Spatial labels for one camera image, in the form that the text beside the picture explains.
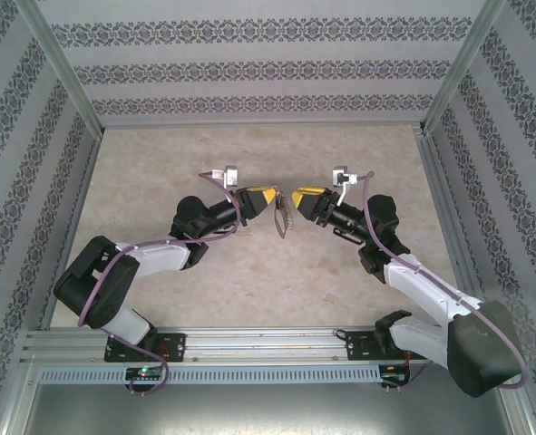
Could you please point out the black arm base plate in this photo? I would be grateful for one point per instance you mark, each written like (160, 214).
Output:
(174, 346)
(356, 346)

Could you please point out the grey metal sheet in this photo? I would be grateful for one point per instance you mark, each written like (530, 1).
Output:
(267, 408)

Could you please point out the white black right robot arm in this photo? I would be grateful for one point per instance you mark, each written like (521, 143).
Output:
(421, 285)

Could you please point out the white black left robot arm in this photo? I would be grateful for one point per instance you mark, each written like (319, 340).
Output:
(158, 258)

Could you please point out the aluminium frame post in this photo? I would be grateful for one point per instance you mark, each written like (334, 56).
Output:
(63, 68)
(466, 59)

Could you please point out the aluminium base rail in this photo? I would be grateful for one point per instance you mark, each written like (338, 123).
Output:
(267, 344)

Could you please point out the small circuit board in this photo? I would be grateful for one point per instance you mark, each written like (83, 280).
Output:
(394, 374)
(145, 372)

